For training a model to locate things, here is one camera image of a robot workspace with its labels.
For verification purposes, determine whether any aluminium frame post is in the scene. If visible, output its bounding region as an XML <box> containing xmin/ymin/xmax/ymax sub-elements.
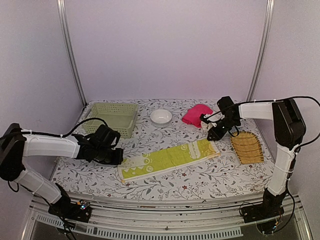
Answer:
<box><xmin>56</xmin><ymin>0</ymin><xmax>88</xmax><ymax>107</ymax></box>
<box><xmin>246</xmin><ymin>0</ymin><xmax>275</xmax><ymax>101</ymax></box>

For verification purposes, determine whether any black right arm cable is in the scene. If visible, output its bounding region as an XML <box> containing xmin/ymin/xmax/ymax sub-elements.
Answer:
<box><xmin>209</xmin><ymin>96</ymin><xmax>320</xmax><ymax>156</ymax></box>

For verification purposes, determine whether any green plastic basket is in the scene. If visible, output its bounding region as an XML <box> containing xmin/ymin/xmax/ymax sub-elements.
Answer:
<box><xmin>85</xmin><ymin>102</ymin><xmax>138</xmax><ymax>139</ymax></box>

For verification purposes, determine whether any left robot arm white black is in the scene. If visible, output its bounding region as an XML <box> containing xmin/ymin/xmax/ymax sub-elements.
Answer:
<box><xmin>0</xmin><ymin>123</ymin><xmax>124</xmax><ymax>217</ymax></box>

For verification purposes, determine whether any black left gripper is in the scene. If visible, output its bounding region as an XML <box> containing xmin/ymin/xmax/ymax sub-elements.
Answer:
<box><xmin>95</xmin><ymin>146</ymin><xmax>124</xmax><ymax>166</ymax></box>

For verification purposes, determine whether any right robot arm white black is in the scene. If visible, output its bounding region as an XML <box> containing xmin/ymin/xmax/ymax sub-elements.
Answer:
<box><xmin>200</xmin><ymin>96</ymin><xmax>306</xmax><ymax>197</ymax></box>

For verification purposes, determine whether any white ceramic bowl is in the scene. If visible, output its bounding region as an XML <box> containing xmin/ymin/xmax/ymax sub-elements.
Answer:
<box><xmin>150</xmin><ymin>109</ymin><xmax>172</xmax><ymax>128</ymax></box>

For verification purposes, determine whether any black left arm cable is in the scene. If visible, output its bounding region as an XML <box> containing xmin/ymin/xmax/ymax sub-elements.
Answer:
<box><xmin>9</xmin><ymin>117</ymin><xmax>111</xmax><ymax>138</ymax></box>

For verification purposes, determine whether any cream white towel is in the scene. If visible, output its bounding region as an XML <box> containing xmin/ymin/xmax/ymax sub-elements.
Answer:
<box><xmin>201</xmin><ymin>113</ymin><xmax>222</xmax><ymax>131</ymax></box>

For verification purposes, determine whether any yellow woven bamboo tray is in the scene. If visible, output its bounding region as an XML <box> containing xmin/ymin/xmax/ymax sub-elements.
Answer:
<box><xmin>230</xmin><ymin>131</ymin><xmax>264</xmax><ymax>165</ymax></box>

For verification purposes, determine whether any green crocodile pattern towel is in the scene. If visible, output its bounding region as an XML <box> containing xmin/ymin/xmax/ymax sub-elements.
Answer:
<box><xmin>117</xmin><ymin>139</ymin><xmax>221</xmax><ymax>183</ymax></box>

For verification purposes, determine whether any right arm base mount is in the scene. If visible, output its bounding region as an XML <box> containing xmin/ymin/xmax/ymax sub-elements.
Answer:
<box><xmin>239</xmin><ymin>200</ymin><xmax>285</xmax><ymax>235</ymax></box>

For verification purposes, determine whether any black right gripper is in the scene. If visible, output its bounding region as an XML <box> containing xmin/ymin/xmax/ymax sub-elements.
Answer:
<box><xmin>207</xmin><ymin>116</ymin><xmax>240</xmax><ymax>141</ymax></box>

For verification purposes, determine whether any aluminium front rail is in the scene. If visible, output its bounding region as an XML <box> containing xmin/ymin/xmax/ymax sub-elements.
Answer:
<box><xmin>22</xmin><ymin>193</ymin><xmax>315</xmax><ymax>240</ymax></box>

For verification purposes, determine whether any right aluminium frame post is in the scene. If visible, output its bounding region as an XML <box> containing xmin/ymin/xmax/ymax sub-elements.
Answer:
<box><xmin>246</xmin><ymin>0</ymin><xmax>275</xmax><ymax>101</ymax></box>

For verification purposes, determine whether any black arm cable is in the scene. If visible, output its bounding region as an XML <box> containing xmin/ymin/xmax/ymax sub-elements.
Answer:
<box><xmin>9</xmin><ymin>117</ymin><xmax>111</xmax><ymax>138</ymax></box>
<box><xmin>209</xmin><ymin>96</ymin><xmax>320</xmax><ymax>156</ymax></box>

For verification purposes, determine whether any pink towel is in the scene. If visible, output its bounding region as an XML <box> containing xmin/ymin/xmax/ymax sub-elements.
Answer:
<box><xmin>182</xmin><ymin>104</ymin><xmax>213</xmax><ymax>128</ymax></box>

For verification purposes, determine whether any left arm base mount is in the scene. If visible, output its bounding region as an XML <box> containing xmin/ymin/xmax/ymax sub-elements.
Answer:
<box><xmin>48</xmin><ymin>197</ymin><xmax>92</xmax><ymax>223</ymax></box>

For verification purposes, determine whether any left aluminium frame post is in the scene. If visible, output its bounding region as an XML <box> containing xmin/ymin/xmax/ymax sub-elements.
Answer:
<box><xmin>56</xmin><ymin>0</ymin><xmax>88</xmax><ymax>107</ymax></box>

